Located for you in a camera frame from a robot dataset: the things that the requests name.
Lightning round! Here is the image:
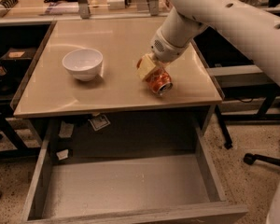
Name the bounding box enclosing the beige top cabinet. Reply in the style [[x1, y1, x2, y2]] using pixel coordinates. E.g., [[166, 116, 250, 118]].
[[14, 17, 222, 119]]

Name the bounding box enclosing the red coke can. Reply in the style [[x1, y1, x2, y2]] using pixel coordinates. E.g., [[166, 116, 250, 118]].
[[142, 61, 173, 96]]

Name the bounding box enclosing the dark box with label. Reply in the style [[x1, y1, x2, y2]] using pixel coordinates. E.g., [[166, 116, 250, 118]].
[[0, 48, 36, 65]]

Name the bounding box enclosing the black office chair base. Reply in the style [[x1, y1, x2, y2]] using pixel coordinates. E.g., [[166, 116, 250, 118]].
[[243, 153, 280, 167]]

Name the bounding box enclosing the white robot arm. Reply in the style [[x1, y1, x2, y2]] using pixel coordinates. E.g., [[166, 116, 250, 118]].
[[138, 0, 280, 87]]

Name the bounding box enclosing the white bowl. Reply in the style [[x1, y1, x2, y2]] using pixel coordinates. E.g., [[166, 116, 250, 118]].
[[63, 49, 103, 81]]

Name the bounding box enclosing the open grey wooden drawer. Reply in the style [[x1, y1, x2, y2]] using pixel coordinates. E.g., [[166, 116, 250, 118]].
[[21, 113, 247, 224]]

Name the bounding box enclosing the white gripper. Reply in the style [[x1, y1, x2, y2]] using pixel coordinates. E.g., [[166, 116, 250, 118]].
[[137, 29, 189, 80]]

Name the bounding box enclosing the white paper tag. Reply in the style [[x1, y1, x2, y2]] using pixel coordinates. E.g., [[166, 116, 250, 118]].
[[90, 114, 110, 131]]

